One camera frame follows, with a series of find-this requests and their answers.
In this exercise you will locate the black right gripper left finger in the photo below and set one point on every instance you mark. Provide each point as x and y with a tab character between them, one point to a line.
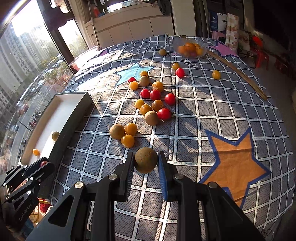
124	172

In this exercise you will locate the orange tomato cluster top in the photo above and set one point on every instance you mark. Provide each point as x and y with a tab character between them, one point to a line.
157	85

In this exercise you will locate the yellow tomato upper pair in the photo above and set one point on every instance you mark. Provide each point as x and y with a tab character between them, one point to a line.
131	129

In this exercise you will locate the lone red tomato far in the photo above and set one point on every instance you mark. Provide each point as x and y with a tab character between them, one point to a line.
180	72

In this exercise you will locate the small yellow tomato on star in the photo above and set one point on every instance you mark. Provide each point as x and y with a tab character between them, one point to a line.
143	73

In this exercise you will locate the lone yellow tomato right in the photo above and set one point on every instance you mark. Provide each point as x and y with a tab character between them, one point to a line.
216	74

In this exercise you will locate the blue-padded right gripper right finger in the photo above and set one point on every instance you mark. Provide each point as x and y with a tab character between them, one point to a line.
169	186

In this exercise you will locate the red cherry tomato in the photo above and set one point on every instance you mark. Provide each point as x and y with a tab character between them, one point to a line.
43	163

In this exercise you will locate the red tomato by star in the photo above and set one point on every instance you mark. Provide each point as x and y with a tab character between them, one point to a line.
131	79

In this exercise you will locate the yellow tomato pair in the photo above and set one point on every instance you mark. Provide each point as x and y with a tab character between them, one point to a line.
127	141
131	129

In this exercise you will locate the long wooden stick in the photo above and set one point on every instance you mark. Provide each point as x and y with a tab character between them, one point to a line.
258	90

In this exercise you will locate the red plastic basin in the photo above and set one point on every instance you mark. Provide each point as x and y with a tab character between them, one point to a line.
80	60

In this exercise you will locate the white sideboard cabinet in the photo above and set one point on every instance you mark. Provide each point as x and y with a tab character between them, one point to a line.
129	23

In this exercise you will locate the red plastic stool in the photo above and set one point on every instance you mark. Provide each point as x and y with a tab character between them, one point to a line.
256	45

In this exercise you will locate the clear glass fruit bowl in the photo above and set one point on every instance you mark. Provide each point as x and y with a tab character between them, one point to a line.
189	48

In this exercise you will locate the yellow tomato by star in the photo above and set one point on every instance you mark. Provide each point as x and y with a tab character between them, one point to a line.
133	85

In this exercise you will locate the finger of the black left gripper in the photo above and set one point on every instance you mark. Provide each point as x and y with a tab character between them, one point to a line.
38	172

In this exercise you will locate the dark orange tomato cluster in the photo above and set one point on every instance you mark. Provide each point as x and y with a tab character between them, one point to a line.
157	105

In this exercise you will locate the red tomato cluster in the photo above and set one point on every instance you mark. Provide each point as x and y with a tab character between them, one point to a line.
155	95
164	114
145	93
170	99

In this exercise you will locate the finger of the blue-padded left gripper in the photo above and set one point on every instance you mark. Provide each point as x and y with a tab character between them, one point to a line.
13	177

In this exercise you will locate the grid patterned star tablecloth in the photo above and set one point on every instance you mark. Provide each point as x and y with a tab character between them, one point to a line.
208	115

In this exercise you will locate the yellow tomato lower pair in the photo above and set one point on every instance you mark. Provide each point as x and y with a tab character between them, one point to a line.
127	141

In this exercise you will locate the yellow tomato cluster left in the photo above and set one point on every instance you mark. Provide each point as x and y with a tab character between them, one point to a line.
139	103

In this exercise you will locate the white tray with dark rim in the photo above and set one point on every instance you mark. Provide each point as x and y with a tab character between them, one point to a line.
63	114

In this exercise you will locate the brown fruit cluster centre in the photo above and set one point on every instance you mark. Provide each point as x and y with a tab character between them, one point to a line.
151	118

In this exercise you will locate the patterned gift bag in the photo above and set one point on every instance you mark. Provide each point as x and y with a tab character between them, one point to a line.
232	34

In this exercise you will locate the small yellow tomato far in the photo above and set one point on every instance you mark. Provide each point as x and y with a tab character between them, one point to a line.
175	66

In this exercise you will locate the brown fruit by star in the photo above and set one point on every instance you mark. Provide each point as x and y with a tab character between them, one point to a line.
144	81

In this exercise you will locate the orange tomato cluster centre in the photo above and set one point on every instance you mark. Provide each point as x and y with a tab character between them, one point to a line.
144	109

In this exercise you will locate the white and blue bag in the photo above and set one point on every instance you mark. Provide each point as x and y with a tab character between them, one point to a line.
218	22

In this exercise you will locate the large brown round fruit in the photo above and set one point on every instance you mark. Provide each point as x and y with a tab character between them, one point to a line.
117	131

